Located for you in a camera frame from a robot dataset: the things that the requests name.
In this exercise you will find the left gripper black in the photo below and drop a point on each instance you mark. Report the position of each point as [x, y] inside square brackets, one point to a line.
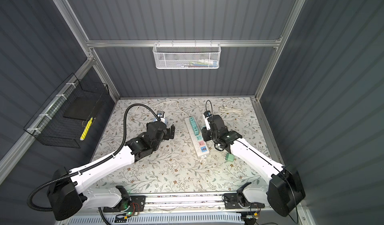
[169, 133]

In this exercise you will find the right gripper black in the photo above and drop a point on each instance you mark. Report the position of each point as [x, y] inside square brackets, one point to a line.
[204, 131]

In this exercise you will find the green plug adapter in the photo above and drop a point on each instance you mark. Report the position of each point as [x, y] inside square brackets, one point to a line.
[229, 157]

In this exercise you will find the long white power strip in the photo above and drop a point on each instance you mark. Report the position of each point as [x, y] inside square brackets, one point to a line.
[199, 144]

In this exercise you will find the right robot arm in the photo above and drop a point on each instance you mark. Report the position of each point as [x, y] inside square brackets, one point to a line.
[284, 189]

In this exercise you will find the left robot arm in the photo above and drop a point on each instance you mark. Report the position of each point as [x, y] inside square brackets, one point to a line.
[71, 195]

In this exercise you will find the items in white basket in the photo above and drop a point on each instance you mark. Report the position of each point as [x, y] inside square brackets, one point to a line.
[201, 63]

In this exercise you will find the yellow marker pen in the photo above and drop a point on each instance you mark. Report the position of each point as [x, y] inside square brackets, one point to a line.
[86, 129]

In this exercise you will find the white vented cover strip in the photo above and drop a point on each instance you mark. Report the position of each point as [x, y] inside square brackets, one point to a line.
[219, 218]

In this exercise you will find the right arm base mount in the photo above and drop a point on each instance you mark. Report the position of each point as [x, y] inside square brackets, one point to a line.
[234, 201]

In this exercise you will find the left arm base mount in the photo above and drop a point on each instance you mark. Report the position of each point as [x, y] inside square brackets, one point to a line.
[133, 204]

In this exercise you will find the white wire mesh basket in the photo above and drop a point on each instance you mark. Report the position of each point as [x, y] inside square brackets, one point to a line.
[167, 57]

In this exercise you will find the black wire basket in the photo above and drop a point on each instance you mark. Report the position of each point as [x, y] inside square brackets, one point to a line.
[62, 121]

